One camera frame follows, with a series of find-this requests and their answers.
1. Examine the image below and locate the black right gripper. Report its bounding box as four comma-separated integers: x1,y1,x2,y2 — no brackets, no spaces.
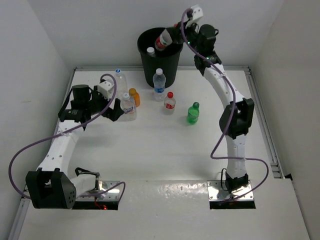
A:
168,18,202,55

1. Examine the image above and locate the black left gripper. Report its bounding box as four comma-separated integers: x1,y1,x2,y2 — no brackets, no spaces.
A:
85,85,124,121

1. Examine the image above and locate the square juice-label clear bottle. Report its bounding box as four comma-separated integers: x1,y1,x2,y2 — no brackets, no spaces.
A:
121,92,137,121

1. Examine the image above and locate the large red-label clear bottle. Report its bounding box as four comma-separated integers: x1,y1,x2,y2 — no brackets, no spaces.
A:
154,27,174,52

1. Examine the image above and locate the tall clear blue-cap bottle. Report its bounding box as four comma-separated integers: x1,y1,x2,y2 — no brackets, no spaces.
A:
114,68,128,100

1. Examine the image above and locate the blue-label water bottle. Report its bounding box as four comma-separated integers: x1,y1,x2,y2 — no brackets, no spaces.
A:
153,68,166,102

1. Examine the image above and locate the small red-label cola bottle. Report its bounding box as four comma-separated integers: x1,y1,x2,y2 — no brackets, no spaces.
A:
163,91,176,115

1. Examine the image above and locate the green plastic soda bottle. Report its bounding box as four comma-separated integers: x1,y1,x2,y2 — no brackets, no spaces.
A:
186,102,200,124

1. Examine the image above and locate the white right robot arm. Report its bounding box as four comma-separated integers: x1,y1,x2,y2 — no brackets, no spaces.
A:
175,21,255,193

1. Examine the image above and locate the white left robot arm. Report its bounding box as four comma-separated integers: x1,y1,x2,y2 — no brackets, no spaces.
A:
25,81,124,209

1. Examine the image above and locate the black plastic waste bin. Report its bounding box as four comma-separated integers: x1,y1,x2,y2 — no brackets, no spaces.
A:
137,27,183,88

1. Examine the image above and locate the white-cap bottle in bin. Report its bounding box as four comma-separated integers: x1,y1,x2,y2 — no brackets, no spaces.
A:
146,47,156,57

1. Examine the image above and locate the orange juice bottle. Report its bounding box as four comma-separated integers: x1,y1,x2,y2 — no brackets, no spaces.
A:
128,88,141,107

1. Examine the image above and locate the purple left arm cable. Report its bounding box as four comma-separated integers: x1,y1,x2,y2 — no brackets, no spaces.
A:
8,73,126,201

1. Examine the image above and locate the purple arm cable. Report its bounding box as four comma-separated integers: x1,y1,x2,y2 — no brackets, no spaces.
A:
180,8,270,202
8,73,126,201

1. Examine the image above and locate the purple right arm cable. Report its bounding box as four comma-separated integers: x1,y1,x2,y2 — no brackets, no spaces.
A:
180,8,270,202

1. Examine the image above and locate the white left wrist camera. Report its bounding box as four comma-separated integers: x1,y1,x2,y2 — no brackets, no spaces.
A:
97,79,115,100

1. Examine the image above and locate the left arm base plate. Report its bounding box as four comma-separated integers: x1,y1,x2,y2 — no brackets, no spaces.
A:
76,180,122,202

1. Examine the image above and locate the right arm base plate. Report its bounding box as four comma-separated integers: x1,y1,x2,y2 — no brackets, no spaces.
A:
207,180,255,201

